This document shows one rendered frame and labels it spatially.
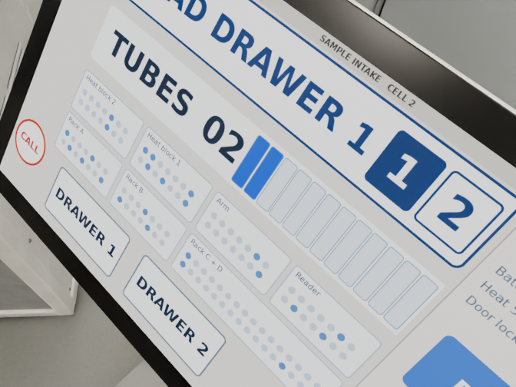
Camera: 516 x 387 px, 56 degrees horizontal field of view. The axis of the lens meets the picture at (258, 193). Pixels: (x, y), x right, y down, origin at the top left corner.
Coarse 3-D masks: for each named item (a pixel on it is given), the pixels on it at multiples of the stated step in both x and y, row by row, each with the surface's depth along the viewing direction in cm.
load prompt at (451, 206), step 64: (128, 0) 35; (192, 0) 32; (256, 64) 31; (320, 64) 29; (320, 128) 29; (384, 128) 27; (384, 192) 28; (448, 192) 26; (512, 192) 25; (448, 256) 27
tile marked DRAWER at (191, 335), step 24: (144, 264) 38; (144, 288) 38; (168, 288) 37; (144, 312) 39; (168, 312) 37; (192, 312) 36; (168, 336) 38; (192, 336) 37; (216, 336) 35; (192, 360) 37
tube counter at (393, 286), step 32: (224, 128) 32; (256, 128) 31; (224, 160) 33; (256, 160) 32; (288, 160) 31; (256, 192) 32; (288, 192) 31; (320, 192) 30; (288, 224) 31; (320, 224) 30; (352, 224) 29; (320, 256) 30; (352, 256) 29; (384, 256) 28; (352, 288) 30; (384, 288) 29; (416, 288) 28; (384, 320) 29
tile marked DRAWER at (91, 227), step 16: (64, 176) 41; (64, 192) 41; (80, 192) 40; (48, 208) 42; (64, 208) 41; (80, 208) 41; (96, 208) 40; (64, 224) 42; (80, 224) 41; (96, 224) 40; (112, 224) 39; (80, 240) 41; (96, 240) 40; (112, 240) 39; (128, 240) 38; (96, 256) 40; (112, 256) 39; (112, 272) 40
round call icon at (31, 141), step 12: (24, 108) 42; (24, 120) 42; (24, 132) 43; (36, 132) 42; (12, 144) 44; (24, 144) 43; (36, 144) 42; (48, 144) 41; (24, 156) 43; (36, 156) 42; (36, 168) 43
